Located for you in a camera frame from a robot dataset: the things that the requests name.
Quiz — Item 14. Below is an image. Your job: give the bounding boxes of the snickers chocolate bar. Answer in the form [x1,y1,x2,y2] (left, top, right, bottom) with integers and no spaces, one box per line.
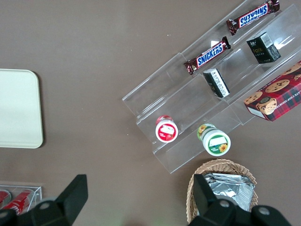
[183,36,232,76]
[226,0,281,36]

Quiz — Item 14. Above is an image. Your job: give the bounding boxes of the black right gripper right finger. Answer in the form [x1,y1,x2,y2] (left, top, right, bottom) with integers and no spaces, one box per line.
[188,173,291,226]

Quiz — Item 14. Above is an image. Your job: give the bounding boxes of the green lid yogurt cup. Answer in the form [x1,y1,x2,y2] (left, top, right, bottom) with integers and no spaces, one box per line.
[197,123,231,157]

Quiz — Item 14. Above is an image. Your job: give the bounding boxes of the beige plastic tray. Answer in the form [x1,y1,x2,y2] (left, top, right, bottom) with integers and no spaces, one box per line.
[0,69,44,149]

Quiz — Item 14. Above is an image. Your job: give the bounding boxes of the red plaid cookie box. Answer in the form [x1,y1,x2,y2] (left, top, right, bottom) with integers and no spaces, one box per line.
[243,60,301,122]

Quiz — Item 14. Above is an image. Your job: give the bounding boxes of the clear acrylic stepped shelf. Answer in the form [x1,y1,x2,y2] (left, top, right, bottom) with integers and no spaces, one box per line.
[121,0,301,175]

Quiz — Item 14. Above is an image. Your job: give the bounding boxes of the red lid yogurt cup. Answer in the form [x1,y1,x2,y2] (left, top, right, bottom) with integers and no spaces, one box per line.
[155,114,179,143]

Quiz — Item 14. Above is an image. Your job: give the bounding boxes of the silver foil packets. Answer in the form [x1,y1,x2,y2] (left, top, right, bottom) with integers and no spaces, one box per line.
[203,173,256,212]

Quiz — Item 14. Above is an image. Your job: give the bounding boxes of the clear acrylic bottle rack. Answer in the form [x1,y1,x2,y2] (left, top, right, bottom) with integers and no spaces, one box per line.
[0,185,43,216]

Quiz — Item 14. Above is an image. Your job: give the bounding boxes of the light wicker basket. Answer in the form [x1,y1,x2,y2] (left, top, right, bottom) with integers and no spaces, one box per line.
[186,159,258,224]

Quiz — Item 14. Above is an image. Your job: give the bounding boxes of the red cola bottle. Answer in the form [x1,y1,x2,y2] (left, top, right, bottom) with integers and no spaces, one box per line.
[1,189,34,216]

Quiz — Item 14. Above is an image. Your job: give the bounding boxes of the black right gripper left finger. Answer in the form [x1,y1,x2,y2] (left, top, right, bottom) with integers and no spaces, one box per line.
[0,174,89,226]

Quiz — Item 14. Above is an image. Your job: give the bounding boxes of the small black box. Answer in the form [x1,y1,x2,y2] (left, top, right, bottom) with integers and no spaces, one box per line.
[202,68,230,99]
[246,32,282,65]

